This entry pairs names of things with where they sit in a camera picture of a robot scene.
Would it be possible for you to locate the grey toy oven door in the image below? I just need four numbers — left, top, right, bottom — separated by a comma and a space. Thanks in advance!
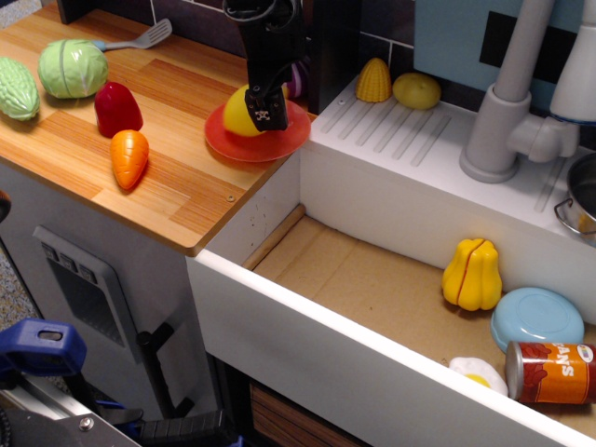
33, 225, 142, 364

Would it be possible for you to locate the yellow toy lemon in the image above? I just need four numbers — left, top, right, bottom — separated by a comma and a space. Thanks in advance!
223, 84, 263, 138

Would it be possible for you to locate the green toy cabbage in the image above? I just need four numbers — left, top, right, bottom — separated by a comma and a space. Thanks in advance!
37, 39, 109, 99

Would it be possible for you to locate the toy fried egg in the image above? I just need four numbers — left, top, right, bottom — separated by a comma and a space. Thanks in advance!
449, 357, 508, 396

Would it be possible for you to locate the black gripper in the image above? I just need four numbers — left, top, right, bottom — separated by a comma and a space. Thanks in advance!
223, 0, 306, 131

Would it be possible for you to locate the silver toy pot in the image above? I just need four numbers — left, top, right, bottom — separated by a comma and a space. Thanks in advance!
554, 154, 595, 247

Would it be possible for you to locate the purple striped toy onion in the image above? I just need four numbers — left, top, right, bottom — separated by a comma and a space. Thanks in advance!
283, 58, 310, 99

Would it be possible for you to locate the green toy bitter gourd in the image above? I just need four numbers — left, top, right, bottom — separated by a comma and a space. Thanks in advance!
1, 57, 40, 121

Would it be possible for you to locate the grey toy spatula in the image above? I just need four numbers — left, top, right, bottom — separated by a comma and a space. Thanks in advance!
92, 19, 173, 52

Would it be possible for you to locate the yellow toy squash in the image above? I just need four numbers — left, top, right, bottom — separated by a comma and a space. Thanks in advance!
441, 238, 502, 311

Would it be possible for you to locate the yellow toy corn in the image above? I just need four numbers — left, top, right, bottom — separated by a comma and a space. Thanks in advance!
355, 58, 392, 102

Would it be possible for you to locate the red toy pepper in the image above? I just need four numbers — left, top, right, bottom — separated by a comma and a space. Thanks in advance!
94, 82, 143, 138

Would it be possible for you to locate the orange toy carrot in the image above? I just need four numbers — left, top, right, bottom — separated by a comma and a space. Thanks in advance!
110, 129, 150, 190

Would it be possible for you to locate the blue clamp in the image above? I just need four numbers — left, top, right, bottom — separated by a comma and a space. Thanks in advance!
1, 318, 87, 380

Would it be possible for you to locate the light blue toy bowl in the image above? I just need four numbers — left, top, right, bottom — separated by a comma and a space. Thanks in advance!
490, 287, 585, 352

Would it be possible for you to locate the yellow toy potato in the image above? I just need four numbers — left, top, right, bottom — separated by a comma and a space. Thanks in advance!
393, 73, 441, 110

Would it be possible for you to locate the white toy sink basin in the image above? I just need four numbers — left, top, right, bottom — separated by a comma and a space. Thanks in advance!
187, 88, 595, 446

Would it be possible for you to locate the black oven door handle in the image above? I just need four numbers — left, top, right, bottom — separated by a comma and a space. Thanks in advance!
135, 322, 195, 419

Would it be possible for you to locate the red plastic plate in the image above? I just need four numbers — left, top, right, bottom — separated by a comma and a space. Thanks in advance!
204, 102, 311, 163

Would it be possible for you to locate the orange toy beans can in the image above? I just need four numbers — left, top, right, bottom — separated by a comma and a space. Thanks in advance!
506, 342, 595, 405

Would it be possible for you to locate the grey toy faucet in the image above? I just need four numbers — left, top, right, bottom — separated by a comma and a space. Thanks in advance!
459, 1, 595, 183

